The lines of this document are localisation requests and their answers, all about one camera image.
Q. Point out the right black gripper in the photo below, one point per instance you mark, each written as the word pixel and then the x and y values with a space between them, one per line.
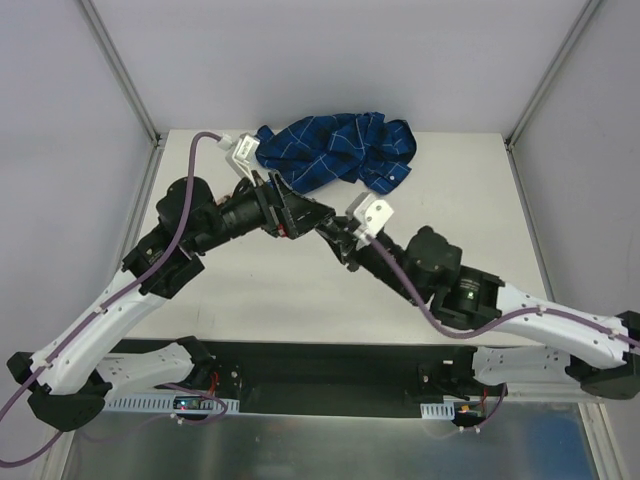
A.
pixel 351 248

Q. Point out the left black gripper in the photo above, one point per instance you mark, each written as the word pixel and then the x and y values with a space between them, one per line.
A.
pixel 270 209

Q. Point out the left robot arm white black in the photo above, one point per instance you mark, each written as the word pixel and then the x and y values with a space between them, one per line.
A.
pixel 71 380

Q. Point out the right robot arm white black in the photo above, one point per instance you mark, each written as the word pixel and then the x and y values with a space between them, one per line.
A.
pixel 599 353

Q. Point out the blue plaid shirt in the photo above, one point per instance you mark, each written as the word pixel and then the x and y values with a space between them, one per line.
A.
pixel 316 150

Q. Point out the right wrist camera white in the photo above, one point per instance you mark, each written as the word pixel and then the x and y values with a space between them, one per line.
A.
pixel 367 216

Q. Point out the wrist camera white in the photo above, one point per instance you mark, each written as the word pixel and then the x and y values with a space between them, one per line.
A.
pixel 367 216
pixel 240 153

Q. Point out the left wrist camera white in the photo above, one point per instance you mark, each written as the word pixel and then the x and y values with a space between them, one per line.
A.
pixel 240 153

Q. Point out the left aluminium frame post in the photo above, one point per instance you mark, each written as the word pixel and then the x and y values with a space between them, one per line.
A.
pixel 111 55

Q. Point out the aluminium frame post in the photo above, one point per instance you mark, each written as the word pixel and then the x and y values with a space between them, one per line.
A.
pixel 587 13
pixel 111 55

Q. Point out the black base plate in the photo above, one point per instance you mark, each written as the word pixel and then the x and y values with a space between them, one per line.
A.
pixel 344 380

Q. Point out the right white cable duct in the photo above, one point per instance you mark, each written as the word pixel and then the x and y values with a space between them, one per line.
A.
pixel 438 411

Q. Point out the white cable duct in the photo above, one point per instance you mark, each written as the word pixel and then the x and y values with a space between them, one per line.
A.
pixel 164 403
pixel 438 411

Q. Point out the left white cable duct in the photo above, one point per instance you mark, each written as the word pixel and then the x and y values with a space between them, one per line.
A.
pixel 164 403

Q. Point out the right aluminium frame post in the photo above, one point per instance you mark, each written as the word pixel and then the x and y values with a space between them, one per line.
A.
pixel 587 13

